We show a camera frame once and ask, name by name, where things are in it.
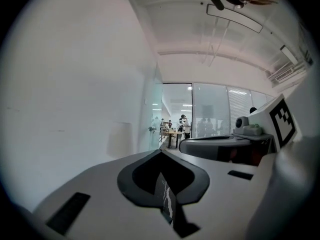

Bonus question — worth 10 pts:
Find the glass partition with blinds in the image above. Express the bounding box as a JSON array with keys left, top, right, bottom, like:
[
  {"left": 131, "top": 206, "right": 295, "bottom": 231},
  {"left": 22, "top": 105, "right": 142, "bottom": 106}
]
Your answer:
[{"left": 191, "top": 82, "right": 276, "bottom": 140}]

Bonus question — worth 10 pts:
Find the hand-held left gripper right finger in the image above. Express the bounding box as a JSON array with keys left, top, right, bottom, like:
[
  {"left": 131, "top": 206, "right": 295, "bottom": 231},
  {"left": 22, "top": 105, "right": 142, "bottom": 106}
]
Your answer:
[{"left": 161, "top": 148, "right": 270, "bottom": 240}]

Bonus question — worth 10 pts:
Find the wooden office desk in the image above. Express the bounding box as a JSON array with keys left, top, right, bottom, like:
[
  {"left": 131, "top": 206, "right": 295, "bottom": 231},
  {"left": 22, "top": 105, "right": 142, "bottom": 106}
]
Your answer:
[{"left": 161, "top": 129, "right": 185, "bottom": 149}]

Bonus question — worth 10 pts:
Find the long ceiling light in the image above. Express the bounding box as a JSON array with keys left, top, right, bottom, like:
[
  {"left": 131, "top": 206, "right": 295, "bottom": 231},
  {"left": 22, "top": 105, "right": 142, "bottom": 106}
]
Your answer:
[{"left": 206, "top": 3, "right": 264, "bottom": 34}]

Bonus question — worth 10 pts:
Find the white shade gold table lamp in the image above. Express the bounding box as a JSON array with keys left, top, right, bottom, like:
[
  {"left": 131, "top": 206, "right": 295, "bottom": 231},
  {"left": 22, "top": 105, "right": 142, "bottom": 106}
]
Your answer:
[{"left": 106, "top": 120, "right": 133, "bottom": 161}]

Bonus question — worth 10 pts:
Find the short ceiling light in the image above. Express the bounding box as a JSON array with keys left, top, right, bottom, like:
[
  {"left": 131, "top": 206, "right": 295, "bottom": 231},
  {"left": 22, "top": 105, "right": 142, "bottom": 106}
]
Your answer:
[{"left": 279, "top": 44, "right": 299, "bottom": 65}]

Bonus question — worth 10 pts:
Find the ceiling air vent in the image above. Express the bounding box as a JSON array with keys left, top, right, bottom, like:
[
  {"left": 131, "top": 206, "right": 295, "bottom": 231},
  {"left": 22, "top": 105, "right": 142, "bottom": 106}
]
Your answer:
[{"left": 267, "top": 65, "right": 309, "bottom": 85}]

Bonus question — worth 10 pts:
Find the right hand-held gripper camera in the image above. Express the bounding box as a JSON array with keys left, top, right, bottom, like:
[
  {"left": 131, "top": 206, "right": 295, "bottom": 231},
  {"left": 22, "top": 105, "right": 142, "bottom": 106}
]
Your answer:
[{"left": 235, "top": 117, "right": 250, "bottom": 136}]

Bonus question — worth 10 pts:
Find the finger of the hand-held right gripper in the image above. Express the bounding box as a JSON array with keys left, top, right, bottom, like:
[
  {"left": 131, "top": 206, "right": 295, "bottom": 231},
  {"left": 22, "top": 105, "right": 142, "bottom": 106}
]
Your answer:
[{"left": 179, "top": 135, "right": 251, "bottom": 163}]

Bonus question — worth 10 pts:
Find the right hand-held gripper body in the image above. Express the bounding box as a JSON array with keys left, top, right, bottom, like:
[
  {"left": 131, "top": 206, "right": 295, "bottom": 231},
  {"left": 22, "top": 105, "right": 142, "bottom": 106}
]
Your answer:
[{"left": 231, "top": 93, "right": 299, "bottom": 165}]

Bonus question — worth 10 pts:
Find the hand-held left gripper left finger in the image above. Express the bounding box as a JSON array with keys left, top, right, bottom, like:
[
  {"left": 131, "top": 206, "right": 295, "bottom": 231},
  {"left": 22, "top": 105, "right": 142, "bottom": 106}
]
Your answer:
[{"left": 33, "top": 148, "right": 182, "bottom": 240}]

